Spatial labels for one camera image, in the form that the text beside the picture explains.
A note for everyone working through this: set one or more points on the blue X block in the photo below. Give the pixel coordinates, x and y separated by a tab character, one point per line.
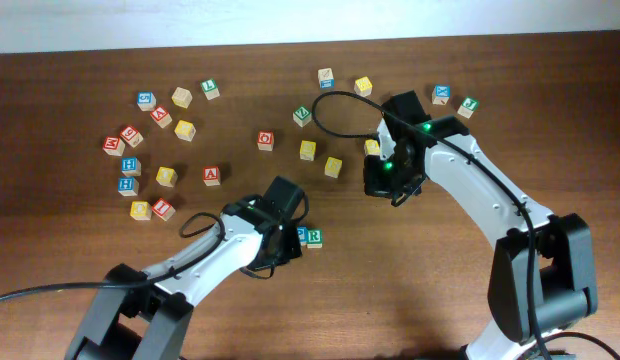
441	94

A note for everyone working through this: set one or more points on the green Z block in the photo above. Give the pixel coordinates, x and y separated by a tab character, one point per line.
302	116

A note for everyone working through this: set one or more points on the blue H block upper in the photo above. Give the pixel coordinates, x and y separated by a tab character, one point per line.
131	167

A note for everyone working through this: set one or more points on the red I block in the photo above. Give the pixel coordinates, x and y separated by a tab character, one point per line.
163	209

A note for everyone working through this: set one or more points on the green R block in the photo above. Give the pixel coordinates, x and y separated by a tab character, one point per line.
314	238

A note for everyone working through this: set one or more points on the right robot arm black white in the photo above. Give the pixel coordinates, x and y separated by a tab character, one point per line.
543	277

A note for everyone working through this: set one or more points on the yellow block left middle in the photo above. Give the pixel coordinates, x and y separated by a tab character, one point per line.
166	177

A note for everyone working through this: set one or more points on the red A block upper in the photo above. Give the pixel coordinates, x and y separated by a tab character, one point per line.
161	116

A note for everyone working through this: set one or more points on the yellow block near A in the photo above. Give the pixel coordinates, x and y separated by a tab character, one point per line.
185	130

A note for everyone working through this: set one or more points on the blue H block lower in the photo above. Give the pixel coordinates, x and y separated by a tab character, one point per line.
128	186

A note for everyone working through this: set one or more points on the blue h block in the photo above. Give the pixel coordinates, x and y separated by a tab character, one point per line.
128	186
131	167

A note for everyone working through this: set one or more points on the yellow block bottom left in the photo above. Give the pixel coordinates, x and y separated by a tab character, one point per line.
141	211

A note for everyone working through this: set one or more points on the red M block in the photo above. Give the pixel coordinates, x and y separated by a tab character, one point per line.
113	146

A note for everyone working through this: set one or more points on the green L block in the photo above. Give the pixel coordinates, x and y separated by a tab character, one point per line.
210	89

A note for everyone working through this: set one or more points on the plain wood yellow block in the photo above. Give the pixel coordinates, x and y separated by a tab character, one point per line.
182	97

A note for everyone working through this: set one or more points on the green J block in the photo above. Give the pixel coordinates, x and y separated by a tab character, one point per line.
467	107

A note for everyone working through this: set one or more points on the red 6 block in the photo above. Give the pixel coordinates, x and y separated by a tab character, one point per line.
131	136

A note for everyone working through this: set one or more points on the wood block blue side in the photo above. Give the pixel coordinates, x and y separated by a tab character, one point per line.
325	78

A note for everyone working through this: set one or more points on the red A block lower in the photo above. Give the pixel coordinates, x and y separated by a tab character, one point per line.
211	176

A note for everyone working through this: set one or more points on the blue P block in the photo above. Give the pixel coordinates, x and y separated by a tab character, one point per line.
302	232

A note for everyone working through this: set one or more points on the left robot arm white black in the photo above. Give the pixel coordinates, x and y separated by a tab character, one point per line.
145	314

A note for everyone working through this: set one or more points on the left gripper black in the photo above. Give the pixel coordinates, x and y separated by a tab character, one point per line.
292	245

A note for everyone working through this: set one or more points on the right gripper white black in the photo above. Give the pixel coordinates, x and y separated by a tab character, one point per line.
377	181

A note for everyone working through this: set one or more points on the yellow block centre right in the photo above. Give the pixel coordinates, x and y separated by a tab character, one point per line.
333	167

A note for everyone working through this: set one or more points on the yellow block top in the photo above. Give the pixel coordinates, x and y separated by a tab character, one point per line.
363	86

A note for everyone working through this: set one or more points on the yellow block beside blue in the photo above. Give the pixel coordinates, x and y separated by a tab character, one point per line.
372	147

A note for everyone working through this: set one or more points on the blue block top left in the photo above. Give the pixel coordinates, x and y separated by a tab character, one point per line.
146	101

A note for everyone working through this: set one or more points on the red O block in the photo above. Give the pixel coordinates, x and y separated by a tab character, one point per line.
265	141

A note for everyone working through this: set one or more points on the red a block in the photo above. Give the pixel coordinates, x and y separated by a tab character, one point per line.
211	176
161	116

